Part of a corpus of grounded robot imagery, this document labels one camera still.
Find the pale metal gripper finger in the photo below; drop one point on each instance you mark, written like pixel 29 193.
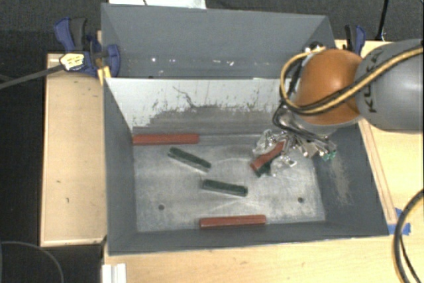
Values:
pixel 267 142
pixel 285 163

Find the red-brown block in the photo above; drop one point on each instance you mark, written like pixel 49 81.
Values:
pixel 232 221
pixel 269 155
pixel 165 139

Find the dark green flat block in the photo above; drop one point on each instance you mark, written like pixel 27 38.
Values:
pixel 225 188
pixel 189 159
pixel 266 171

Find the grey metal bin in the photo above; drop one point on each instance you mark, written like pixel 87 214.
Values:
pixel 185 43

